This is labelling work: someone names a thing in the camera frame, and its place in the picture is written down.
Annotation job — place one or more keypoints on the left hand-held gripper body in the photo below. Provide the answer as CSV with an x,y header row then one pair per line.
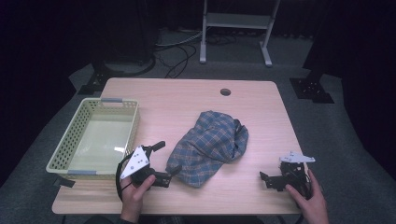
x,y
137,161

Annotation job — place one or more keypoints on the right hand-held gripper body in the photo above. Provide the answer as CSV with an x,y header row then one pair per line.
x,y
294,175

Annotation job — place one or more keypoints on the blue plaid cloth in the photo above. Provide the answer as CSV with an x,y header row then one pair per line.
x,y
208,147

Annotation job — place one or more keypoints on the cream plastic basket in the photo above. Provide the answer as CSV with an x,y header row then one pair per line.
x,y
96,140

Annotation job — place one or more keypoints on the person's right hand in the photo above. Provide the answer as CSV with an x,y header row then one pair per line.
x,y
311,202

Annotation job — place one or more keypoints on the person's left hand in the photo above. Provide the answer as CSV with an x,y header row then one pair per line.
x,y
135,196

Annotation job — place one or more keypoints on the person's dark clothing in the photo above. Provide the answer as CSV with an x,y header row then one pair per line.
x,y
186,220

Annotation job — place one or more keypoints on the black tape strip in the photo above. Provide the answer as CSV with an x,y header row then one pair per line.
x,y
65,182

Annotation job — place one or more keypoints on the black stand base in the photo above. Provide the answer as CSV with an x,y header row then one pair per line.
x,y
99,81
311,88

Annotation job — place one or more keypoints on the white metal stand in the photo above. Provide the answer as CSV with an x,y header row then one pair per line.
x,y
236,20

